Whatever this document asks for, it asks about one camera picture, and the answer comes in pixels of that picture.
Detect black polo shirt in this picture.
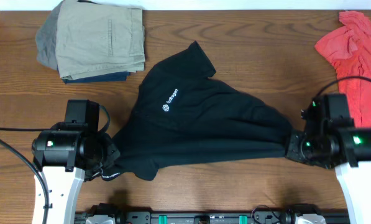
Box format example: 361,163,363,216
101,42,293,181

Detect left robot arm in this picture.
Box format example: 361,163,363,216
32,130,121,223

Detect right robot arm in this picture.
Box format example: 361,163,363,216
285,119,371,223

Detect red t-shirt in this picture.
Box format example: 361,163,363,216
315,11,371,128

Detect folded beige khaki pants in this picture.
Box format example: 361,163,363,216
55,1,145,80

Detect folded grey garment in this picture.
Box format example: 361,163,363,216
35,2,63,70

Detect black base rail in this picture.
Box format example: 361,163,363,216
73,203,350,224

